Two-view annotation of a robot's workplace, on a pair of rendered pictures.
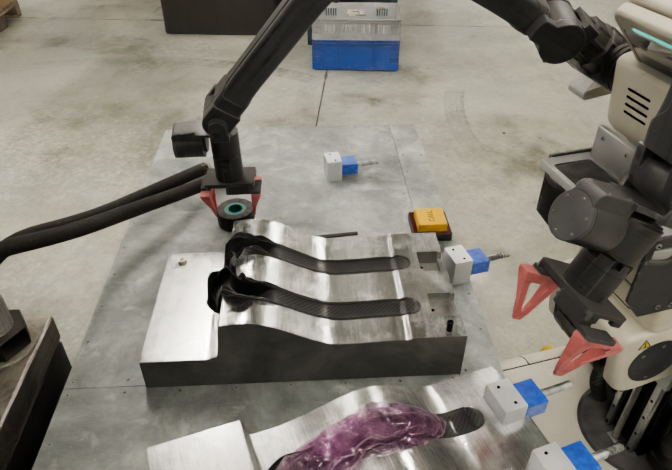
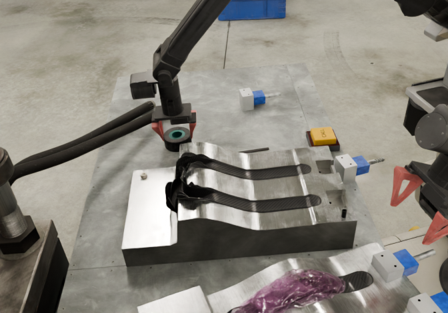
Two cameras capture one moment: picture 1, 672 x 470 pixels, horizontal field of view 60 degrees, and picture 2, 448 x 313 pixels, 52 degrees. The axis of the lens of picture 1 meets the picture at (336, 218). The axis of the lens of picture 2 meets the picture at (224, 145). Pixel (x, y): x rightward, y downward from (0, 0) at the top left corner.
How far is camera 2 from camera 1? 0.10 m
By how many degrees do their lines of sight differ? 2
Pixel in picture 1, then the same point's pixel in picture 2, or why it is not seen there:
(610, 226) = not seen: outside the picture
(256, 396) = (205, 270)
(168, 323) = (139, 220)
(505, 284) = (379, 181)
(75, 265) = (49, 182)
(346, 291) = (266, 192)
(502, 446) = (387, 297)
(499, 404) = (383, 268)
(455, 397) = (351, 264)
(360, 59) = (255, 10)
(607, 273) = not seen: outside the picture
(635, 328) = not seen: outside the picture
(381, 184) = (283, 110)
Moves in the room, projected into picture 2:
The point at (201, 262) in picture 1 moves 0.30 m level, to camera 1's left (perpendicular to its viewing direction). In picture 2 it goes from (157, 175) to (39, 180)
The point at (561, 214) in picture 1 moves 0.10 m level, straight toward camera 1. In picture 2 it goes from (424, 130) to (415, 170)
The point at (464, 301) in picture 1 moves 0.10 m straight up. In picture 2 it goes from (352, 195) to (357, 164)
